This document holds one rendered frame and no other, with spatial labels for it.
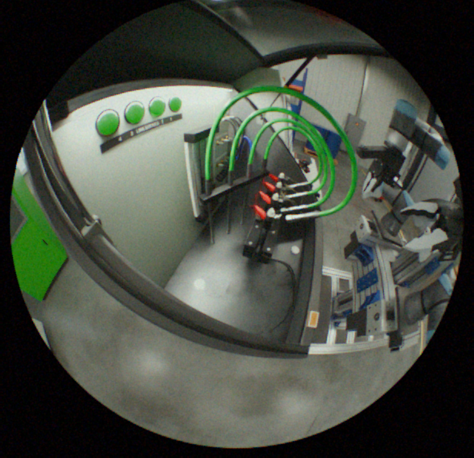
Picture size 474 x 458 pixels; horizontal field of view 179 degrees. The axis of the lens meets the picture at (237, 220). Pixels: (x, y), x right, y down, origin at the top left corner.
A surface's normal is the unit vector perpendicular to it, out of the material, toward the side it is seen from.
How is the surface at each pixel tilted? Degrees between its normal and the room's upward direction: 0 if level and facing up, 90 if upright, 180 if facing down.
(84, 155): 90
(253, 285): 0
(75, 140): 90
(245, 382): 0
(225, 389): 0
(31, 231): 90
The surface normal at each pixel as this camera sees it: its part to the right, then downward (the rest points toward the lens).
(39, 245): 0.91, 0.35
